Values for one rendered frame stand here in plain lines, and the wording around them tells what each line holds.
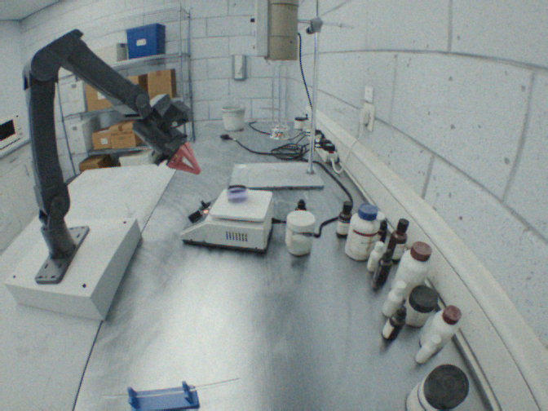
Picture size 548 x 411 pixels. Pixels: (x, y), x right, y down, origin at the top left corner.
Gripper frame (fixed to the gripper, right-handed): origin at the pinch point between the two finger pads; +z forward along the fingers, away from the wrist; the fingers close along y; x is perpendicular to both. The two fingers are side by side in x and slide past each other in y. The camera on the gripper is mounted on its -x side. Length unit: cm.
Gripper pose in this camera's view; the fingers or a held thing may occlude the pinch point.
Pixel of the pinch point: (196, 170)
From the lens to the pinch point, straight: 66.9
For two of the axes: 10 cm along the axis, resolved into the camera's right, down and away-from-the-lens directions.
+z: 7.5, 6.2, 2.4
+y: 1.4, -4.9, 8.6
